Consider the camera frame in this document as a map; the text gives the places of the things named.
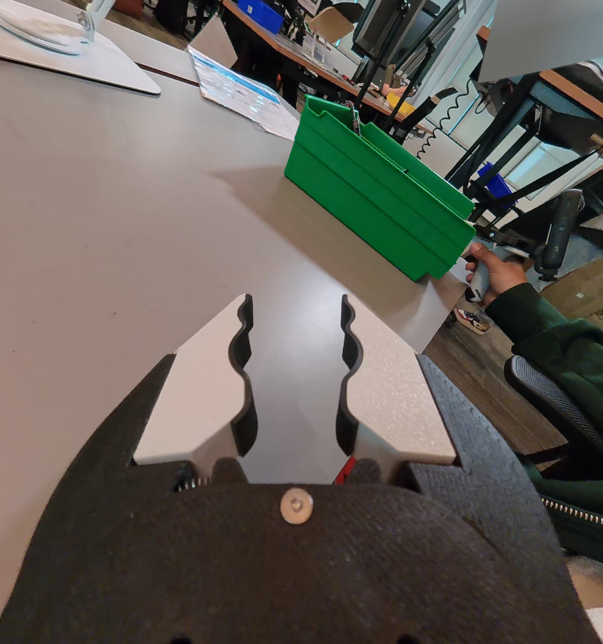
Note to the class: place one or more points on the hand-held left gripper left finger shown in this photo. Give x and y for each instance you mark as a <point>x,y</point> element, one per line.
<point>190,402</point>

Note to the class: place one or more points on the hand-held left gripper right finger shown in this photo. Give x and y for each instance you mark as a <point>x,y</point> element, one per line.
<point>397,402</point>

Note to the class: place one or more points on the green plastic bin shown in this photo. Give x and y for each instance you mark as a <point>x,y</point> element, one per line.
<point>372,201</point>

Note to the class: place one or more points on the person's right forearm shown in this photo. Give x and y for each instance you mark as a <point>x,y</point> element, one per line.
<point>558,342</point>

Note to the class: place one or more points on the person's right hand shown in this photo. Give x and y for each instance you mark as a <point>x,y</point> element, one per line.
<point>505,276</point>

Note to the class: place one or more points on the patterned shoe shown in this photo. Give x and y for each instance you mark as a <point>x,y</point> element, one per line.
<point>475,322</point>

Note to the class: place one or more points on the blue plastic bin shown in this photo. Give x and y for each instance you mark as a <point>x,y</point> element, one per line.
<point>495,183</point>
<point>261,15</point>

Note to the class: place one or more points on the dark grey office chair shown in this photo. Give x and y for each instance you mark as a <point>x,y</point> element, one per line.
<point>563,226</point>

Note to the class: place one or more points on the grey mesh office chair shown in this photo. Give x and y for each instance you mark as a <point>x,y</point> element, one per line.
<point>538,382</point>

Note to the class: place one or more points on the small yellow bin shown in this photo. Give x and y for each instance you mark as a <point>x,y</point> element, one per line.
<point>401,104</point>

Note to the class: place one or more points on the black monitor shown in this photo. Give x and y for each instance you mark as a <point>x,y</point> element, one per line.
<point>382,25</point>

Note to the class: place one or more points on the laminated paper sheet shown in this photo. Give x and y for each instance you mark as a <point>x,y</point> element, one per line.
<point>241,90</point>

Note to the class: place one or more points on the wooden document stand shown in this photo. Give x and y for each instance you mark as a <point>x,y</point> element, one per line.
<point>105,65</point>

